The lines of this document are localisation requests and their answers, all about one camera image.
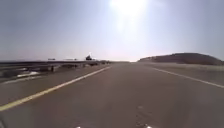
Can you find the sandy roadside verge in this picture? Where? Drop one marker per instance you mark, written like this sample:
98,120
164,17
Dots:
13,80

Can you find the long grey metal guardrail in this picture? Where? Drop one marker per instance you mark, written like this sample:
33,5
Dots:
33,63

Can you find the dark tree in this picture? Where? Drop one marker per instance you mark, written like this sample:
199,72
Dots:
88,58

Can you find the yellow painted line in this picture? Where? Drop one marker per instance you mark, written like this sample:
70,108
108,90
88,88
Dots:
50,89

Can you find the dark bare hill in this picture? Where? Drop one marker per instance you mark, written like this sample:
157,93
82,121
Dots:
186,59

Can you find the grey asphalt road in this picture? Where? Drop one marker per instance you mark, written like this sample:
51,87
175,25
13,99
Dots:
120,100

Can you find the white painted line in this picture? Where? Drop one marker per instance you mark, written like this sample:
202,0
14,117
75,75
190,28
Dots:
190,78

